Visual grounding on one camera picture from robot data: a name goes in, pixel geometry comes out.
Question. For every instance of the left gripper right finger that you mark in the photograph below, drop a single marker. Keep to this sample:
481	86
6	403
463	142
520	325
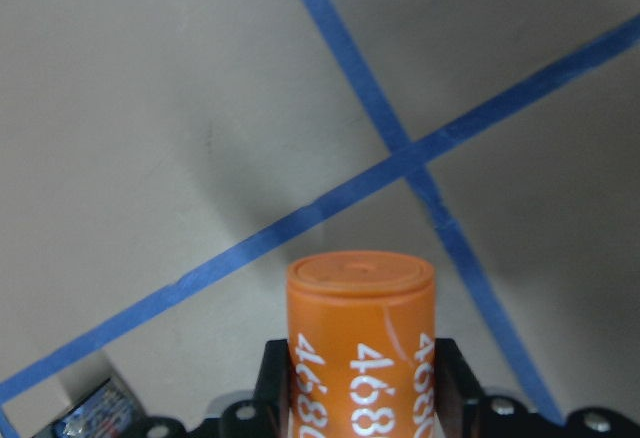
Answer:
458	393

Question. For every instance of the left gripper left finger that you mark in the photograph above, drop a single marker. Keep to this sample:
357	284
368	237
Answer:
272	389

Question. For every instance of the orange cylinder with 4680 print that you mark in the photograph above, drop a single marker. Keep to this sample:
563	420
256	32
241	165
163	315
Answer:
362	345

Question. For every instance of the green push button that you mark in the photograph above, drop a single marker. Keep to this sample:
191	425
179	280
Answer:
108	411

